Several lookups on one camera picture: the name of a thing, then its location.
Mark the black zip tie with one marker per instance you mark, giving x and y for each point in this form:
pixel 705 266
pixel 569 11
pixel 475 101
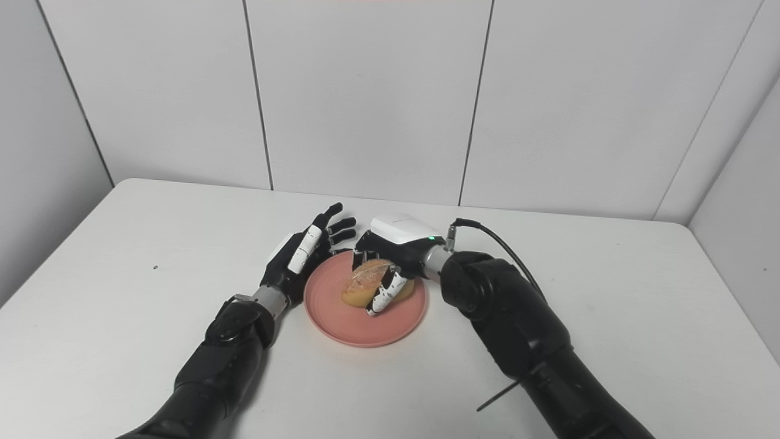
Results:
pixel 496 399

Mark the pink round plate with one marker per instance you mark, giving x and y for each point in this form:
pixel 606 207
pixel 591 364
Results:
pixel 365 330

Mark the golden bread roll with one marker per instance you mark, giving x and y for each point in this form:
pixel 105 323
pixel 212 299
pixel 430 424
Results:
pixel 364 280

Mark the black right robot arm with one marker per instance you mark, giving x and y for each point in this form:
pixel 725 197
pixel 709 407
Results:
pixel 524 335

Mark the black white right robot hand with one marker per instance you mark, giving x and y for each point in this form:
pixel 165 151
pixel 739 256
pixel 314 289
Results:
pixel 402 235

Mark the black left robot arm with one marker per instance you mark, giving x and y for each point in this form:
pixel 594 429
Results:
pixel 219 366

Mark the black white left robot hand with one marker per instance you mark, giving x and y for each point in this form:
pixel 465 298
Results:
pixel 280 268

